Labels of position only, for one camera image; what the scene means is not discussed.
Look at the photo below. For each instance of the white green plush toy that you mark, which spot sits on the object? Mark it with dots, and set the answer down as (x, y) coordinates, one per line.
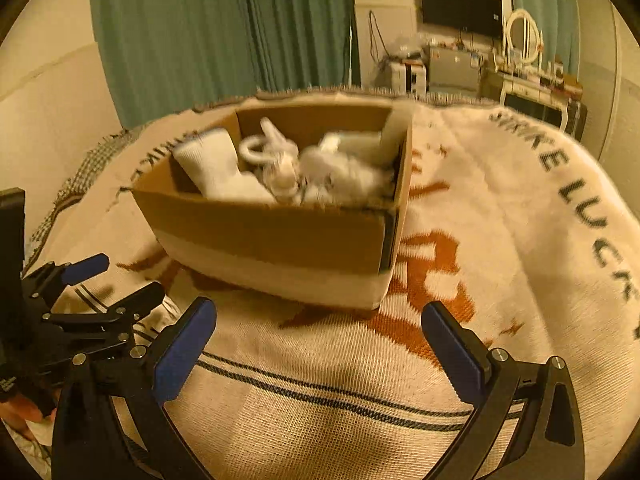
(276, 162)

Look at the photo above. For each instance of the person's left hand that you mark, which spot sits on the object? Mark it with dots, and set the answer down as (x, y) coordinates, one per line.
(19, 410)

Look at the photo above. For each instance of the white tissue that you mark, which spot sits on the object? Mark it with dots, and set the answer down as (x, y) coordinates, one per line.
(335, 178)

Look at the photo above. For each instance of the cream printed woven blanket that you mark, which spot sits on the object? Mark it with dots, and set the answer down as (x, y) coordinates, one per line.
(510, 223)

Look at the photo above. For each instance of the brown cardboard box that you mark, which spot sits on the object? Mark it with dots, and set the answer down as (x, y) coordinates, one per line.
(337, 256)

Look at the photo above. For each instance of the white oval vanity mirror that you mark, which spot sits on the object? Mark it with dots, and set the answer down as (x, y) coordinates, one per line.
(524, 40)

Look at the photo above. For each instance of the grey small refrigerator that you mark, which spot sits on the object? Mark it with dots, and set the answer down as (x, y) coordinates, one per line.
(453, 71)

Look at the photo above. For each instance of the white small cabinet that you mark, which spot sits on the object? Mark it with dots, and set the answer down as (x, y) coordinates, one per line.
(408, 76)

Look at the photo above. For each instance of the white rolled sock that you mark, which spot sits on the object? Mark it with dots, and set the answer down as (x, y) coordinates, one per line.
(211, 162)

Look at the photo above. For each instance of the white louvered wardrobe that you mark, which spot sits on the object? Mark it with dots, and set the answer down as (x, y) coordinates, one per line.
(609, 73)

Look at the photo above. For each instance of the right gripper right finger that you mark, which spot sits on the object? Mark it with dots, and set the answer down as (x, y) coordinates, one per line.
(547, 442)

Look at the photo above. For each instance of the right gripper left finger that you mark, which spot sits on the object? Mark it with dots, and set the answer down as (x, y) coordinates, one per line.
(88, 442)

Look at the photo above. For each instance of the green curtain right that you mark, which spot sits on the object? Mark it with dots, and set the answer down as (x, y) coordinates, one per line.
(558, 21)

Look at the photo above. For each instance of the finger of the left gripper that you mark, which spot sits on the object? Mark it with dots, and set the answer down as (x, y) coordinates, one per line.
(53, 277)
(126, 312)

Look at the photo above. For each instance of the black wall television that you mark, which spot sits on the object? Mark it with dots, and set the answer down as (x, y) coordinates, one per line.
(478, 17)

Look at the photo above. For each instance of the white vanity dressing table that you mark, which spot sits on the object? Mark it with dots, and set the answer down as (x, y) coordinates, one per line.
(534, 100)

